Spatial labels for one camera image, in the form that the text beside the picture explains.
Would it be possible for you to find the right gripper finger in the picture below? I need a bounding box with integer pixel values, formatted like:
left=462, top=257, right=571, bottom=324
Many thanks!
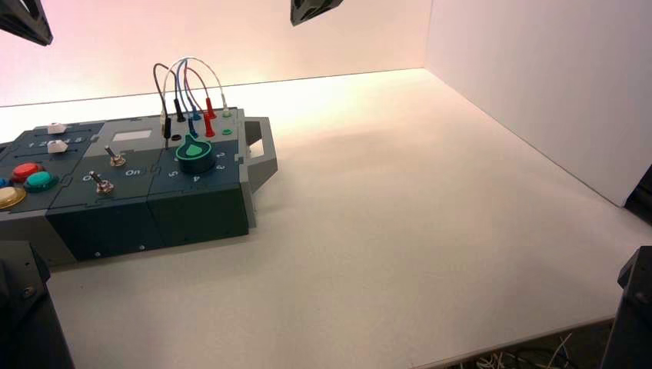
left=290, top=0, right=343, bottom=27

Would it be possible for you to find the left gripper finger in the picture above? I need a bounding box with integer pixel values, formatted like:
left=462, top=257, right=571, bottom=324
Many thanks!
left=0, top=0, right=54, bottom=47

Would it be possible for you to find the grey box handle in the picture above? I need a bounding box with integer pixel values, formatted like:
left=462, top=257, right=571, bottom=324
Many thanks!
left=239, top=115, right=279, bottom=194

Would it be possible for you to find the dark teal grey control box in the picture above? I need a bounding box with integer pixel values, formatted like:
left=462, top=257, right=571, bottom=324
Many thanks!
left=0, top=107, right=279, bottom=267

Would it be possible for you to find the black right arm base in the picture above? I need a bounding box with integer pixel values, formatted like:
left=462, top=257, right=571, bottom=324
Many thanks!
left=600, top=245, right=652, bottom=369

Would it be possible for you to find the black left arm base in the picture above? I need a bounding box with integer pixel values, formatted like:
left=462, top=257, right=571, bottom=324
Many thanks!
left=0, top=240, right=76, bottom=369

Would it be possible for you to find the red push button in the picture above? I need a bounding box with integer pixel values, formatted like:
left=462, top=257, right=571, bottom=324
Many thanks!
left=10, top=162, right=46, bottom=185

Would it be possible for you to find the green push button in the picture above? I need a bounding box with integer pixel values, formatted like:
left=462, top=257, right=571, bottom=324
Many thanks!
left=22, top=171, right=59, bottom=194

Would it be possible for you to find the white display window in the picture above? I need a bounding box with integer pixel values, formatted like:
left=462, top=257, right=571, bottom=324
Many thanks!
left=111, top=129, right=153, bottom=142

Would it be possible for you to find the yellow push button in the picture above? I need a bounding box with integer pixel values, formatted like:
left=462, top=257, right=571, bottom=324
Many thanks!
left=0, top=186, right=28, bottom=211

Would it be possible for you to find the black green rotary knob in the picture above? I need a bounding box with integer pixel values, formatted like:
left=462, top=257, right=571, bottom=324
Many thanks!
left=175, top=133, right=217, bottom=175

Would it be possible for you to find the dark object behind board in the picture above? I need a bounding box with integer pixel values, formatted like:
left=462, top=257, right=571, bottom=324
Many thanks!
left=622, top=161, right=652, bottom=227

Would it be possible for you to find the white jumper cable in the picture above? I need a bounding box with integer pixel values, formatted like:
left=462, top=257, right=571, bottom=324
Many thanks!
left=158, top=57, right=231, bottom=128

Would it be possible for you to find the red jumper cable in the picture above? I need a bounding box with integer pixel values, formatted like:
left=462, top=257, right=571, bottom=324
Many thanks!
left=184, top=67, right=218, bottom=138

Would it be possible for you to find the blue jumper cable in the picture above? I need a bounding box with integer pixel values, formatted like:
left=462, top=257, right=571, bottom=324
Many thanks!
left=175, top=58, right=202, bottom=139

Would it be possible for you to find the metal toggle switch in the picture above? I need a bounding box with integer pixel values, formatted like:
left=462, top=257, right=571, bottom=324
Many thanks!
left=88, top=171, right=115, bottom=195
left=104, top=145, right=128, bottom=168

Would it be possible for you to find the black jumper cable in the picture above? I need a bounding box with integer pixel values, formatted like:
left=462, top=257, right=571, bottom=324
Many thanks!
left=152, top=62, right=187, bottom=151

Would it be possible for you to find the loose white wires bundle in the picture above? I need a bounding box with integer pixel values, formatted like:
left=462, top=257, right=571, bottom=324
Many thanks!
left=461, top=331, right=612, bottom=369

